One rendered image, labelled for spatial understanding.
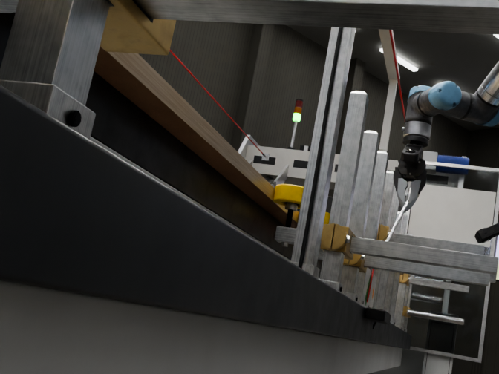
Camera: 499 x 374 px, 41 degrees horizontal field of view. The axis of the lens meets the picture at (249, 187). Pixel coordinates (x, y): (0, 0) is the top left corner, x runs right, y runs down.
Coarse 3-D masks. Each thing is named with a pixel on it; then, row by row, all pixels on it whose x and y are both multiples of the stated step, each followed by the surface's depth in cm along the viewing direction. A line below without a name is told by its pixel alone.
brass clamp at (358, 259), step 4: (356, 256) 150; (360, 256) 150; (364, 256) 151; (344, 260) 151; (348, 260) 151; (352, 260) 150; (356, 260) 150; (360, 260) 152; (364, 260) 156; (344, 264) 153; (348, 264) 151; (352, 264) 150; (356, 264) 152; (360, 264) 152; (360, 268) 154; (364, 268) 158; (364, 272) 162
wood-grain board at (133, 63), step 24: (96, 72) 79; (120, 72) 77; (144, 72) 80; (144, 96) 85; (168, 96) 87; (168, 120) 94; (192, 120) 95; (192, 144) 105; (216, 144) 106; (216, 168) 119; (240, 168) 118; (264, 192) 134
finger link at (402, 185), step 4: (400, 180) 186; (404, 180) 186; (400, 184) 186; (404, 184) 186; (400, 188) 186; (404, 188) 186; (400, 192) 186; (404, 192) 185; (400, 196) 185; (404, 196) 185; (400, 200) 185; (404, 200) 185; (400, 204) 186; (404, 204) 185
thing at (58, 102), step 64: (0, 128) 28; (64, 128) 32; (0, 192) 29; (64, 192) 33; (128, 192) 39; (0, 256) 29; (64, 256) 34; (128, 256) 40; (192, 256) 50; (256, 256) 66; (256, 320) 69; (320, 320) 103
